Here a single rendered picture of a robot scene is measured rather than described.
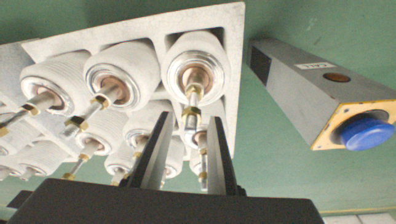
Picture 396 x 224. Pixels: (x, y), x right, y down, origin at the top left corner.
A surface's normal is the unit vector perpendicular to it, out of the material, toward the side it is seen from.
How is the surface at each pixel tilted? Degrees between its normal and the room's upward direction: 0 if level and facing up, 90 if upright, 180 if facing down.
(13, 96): 90
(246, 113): 0
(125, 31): 0
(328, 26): 0
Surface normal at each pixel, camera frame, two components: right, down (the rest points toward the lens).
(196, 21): -0.04, 0.62
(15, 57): 0.99, -0.11
